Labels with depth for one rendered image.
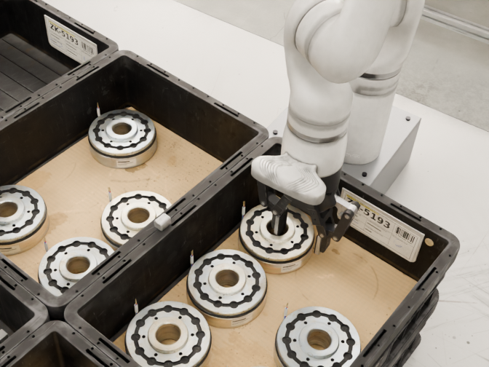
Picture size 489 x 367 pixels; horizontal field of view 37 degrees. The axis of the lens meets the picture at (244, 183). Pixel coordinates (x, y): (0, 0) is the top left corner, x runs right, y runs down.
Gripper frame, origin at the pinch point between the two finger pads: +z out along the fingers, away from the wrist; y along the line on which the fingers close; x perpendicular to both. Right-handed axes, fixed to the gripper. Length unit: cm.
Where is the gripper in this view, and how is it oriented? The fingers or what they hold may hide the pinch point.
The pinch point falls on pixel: (300, 233)
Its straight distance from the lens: 98.3
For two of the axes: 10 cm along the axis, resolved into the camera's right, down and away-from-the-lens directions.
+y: -8.5, -4.0, 3.4
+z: -0.5, 7.0, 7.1
